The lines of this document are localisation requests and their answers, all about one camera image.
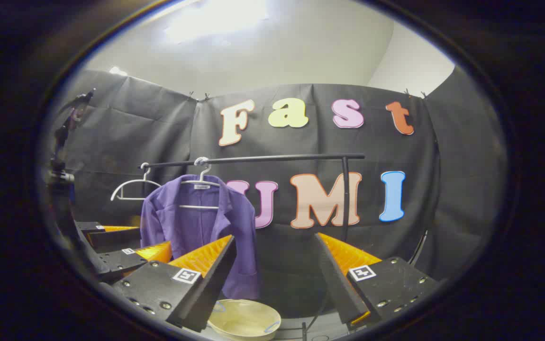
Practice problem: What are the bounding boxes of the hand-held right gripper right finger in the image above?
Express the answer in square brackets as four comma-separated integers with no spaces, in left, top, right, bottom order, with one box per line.
[315,232,439,332]

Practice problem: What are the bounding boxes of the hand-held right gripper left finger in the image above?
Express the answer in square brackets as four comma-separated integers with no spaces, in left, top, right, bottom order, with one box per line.
[113,234,238,332]

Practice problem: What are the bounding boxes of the beige laundry hamper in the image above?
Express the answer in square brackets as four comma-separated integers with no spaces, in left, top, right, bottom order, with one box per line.
[206,298,282,341]

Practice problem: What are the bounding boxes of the purple ribbed jacket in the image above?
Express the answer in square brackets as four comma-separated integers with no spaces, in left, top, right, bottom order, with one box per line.
[140,174,260,300]

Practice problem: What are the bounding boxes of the plain white hanger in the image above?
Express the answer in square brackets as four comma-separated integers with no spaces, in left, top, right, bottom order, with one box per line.
[110,162,162,202]

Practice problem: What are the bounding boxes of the white hanger with glittery hook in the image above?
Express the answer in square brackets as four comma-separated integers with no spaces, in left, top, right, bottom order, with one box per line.
[179,156,221,210]

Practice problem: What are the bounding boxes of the black clothes rack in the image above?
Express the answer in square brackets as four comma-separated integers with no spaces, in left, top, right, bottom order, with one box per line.
[139,153,366,228]

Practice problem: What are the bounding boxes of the black backdrop cloth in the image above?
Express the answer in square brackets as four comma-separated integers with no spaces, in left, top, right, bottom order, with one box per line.
[62,69,508,318]

